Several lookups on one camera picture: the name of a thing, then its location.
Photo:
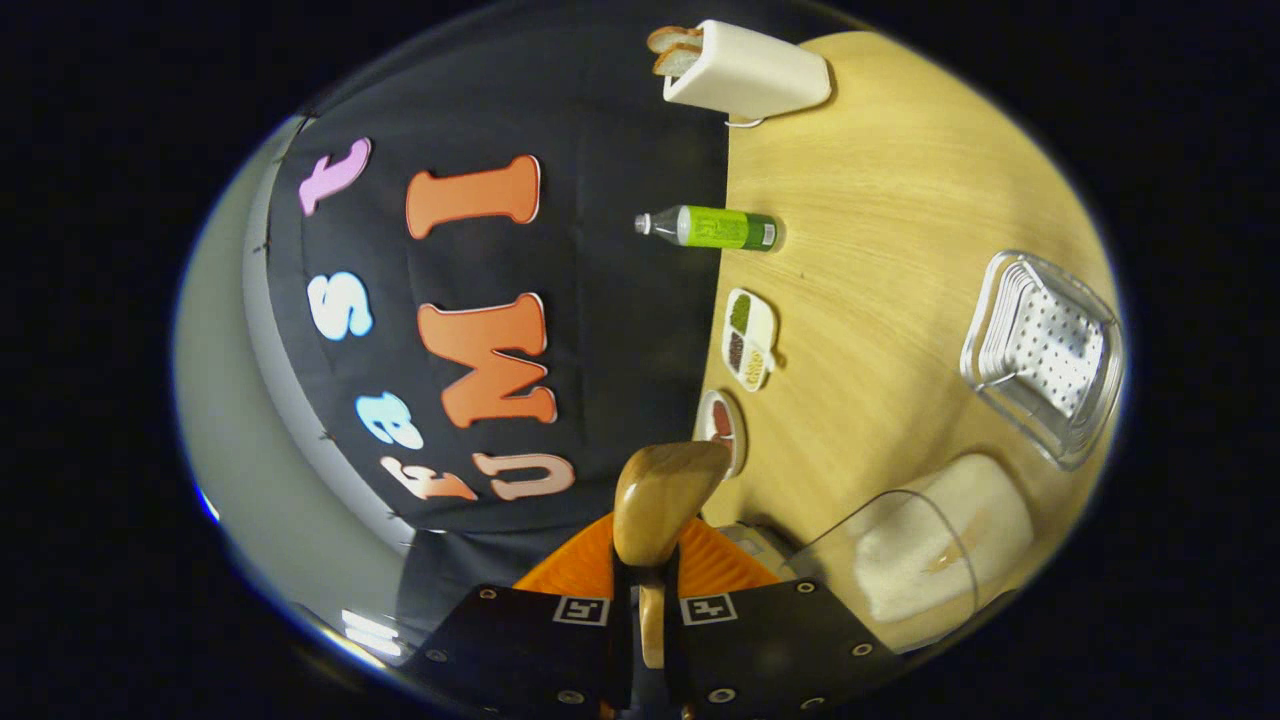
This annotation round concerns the white toaster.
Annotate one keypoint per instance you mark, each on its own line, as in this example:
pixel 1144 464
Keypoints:
pixel 755 70

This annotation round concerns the wooden spoon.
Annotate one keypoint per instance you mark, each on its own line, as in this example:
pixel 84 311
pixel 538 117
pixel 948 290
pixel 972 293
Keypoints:
pixel 660 500

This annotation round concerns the pale beans pile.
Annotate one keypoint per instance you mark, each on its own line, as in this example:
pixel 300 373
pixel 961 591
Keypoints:
pixel 753 372

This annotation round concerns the green drink bottle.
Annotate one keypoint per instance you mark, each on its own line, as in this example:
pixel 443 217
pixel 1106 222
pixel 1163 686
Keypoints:
pixel 715 228

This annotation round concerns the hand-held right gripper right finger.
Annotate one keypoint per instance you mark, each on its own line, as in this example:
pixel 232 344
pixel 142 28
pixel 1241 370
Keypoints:
pixel 675 640

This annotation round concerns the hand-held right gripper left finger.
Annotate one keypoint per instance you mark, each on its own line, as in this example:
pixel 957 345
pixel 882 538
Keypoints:
pixel 622 640

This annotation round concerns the dark beans pile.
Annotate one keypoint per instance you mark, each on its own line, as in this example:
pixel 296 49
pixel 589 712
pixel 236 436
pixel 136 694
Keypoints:
pixel 736 350

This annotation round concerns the black backdrop cloth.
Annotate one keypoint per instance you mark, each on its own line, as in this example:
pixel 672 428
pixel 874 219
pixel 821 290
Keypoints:
pixel 620 330

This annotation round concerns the white divided dish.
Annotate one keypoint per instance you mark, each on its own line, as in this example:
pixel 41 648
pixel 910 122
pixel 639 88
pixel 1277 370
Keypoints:
pixel 765 330

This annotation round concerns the clear rice container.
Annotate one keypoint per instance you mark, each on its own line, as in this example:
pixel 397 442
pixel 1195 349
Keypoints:
pixel 900 520

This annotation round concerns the green beans pile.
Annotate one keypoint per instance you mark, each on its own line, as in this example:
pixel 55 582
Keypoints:
pixel 740 312

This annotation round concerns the white round plate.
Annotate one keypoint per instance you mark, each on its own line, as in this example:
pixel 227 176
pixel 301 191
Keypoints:
pixel 738 420

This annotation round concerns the red-brown food piece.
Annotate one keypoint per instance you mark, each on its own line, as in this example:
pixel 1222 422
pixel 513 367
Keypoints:
pixel 722 418

